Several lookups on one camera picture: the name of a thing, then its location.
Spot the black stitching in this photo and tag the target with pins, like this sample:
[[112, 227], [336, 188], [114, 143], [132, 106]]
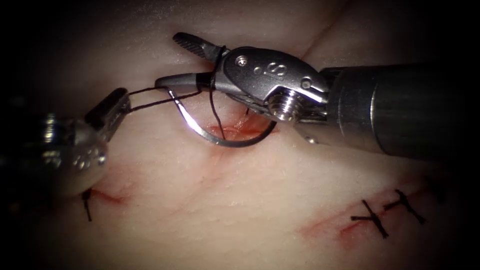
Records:
[[87, 206], [373, 217]]

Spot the right arm needle driver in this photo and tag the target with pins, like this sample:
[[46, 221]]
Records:
[[262, 75]]

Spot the tissue pad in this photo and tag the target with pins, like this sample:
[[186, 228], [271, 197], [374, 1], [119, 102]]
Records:
[[232, 195]]

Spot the right arm needle driver jaw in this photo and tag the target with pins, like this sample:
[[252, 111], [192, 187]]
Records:
[[195, 43], [180, 80]]

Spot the left arm needle driver jaw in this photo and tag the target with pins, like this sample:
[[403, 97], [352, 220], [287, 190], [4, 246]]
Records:
[[108, 107], [114, 122]]

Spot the dark right arm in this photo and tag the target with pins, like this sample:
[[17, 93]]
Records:
[[412, 112]]

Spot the left arm needle driver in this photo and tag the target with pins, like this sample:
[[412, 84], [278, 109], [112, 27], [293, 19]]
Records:
[[75, 157]]

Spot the curved steel needle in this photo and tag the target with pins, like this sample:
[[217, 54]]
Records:
[[195, 130]]

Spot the black thread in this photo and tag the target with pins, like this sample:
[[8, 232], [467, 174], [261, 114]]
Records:
[[165, 101]]

